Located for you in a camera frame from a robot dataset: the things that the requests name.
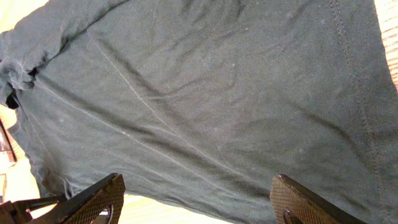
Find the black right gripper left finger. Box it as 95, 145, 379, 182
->
30, 173, 126, 224

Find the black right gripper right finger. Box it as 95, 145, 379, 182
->
270, 174, 366, 224

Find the black t-shirt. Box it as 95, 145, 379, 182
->
1, 0, 397, 223

